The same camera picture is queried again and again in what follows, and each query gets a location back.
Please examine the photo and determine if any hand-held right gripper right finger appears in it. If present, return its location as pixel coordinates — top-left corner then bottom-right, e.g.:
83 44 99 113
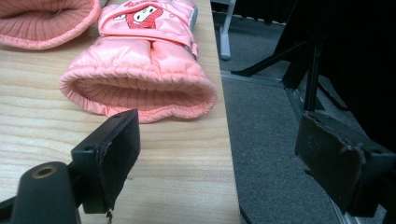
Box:
294 111 396 218

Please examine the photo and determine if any pink glove with grey palm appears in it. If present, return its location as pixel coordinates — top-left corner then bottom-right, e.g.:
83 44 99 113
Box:
0 0 102 50

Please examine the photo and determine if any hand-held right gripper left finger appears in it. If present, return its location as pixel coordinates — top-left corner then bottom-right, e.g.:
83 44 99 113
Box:
70 108 142 218

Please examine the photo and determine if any white metal stand frame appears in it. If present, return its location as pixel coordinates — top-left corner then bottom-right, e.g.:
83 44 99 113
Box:
214 0 237 61

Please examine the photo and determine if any pink glove with cartoon print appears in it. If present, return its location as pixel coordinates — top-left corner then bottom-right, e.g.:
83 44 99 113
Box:
59 0 219 124

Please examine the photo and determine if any black tripod stand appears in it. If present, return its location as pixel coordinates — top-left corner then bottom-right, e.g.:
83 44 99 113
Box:
231 31 349 113

